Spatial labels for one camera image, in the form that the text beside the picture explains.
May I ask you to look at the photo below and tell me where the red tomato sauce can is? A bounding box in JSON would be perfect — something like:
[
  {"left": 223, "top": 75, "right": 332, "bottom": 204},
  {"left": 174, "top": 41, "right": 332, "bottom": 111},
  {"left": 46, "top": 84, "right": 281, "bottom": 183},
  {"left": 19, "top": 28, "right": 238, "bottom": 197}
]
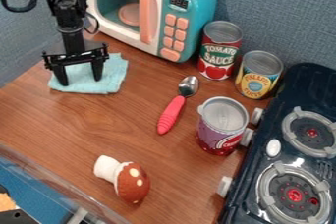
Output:
[{"left": 196, "top": 20, "right": 245, "bottom": 82}]

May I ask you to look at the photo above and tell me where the blue cloth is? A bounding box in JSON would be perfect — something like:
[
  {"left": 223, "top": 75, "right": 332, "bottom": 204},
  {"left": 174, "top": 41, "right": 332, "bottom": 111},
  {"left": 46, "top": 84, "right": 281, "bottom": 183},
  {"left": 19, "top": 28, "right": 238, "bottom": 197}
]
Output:
[{"left": 47, "top": 52, "right": 131, "bottom": 95}]

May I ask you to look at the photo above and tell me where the toy mushroom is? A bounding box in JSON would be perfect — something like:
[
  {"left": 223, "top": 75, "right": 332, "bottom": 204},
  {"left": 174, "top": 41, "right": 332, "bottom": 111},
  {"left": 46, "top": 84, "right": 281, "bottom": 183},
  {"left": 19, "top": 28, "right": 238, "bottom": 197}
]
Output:
[{"left": 91, "top": 154, "right": 152, "bottom": 206}]

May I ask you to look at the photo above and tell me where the toy stove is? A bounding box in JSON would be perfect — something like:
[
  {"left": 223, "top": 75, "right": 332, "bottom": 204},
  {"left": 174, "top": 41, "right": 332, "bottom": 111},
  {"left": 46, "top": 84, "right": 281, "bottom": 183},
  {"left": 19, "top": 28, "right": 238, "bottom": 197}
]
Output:
[{"left": 216, "top": 62, "right": 336, "bottom": 224}]

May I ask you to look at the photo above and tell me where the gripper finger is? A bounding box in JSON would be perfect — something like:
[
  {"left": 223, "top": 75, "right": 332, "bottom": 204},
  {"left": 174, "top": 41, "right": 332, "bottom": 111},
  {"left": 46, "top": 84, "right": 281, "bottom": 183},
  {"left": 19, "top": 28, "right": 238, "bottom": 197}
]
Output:
[
  {"left": 51, "top": 66, "right": 72, "bottom": 87},
  {"left": 88, "top": 61, "right": 105, "bottom": 83}
]

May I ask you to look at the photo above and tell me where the yellow pineapple can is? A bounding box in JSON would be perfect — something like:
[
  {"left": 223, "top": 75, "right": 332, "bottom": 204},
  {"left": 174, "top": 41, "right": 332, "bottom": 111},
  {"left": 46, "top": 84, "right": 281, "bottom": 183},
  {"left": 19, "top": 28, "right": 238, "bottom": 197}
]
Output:
[{"left": 233, "top": 50, "right": 285, "bottom": 100}]

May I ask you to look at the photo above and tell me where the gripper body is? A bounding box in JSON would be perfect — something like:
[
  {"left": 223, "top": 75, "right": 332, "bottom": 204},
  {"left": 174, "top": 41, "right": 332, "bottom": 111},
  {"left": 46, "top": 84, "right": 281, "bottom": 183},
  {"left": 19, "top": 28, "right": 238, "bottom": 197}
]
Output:
[{"left": 40, "top": 25, "right": 111, "bottom": 71}]

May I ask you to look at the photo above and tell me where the red handled spoon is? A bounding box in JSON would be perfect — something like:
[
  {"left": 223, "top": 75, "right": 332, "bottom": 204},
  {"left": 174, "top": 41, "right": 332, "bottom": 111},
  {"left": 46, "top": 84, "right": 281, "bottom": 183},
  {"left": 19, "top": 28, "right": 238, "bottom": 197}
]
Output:
[{"left": 155, "top": 75, "right": 201, "bottom": 136}]

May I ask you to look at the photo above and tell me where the purple and red can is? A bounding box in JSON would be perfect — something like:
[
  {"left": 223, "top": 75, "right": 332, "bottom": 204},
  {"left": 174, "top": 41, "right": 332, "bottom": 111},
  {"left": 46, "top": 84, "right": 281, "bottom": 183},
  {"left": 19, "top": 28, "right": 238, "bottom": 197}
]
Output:
[{"left": 194, "top": 95, "right": 252, "bottom": 157}]

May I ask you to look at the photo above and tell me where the toy microwave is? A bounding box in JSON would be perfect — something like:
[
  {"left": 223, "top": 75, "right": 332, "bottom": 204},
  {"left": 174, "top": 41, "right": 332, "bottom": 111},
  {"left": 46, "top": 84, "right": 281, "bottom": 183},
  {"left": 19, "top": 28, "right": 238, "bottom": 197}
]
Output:
[{"left": 81, "top": 0, "right": 220, "bottom": 64}]

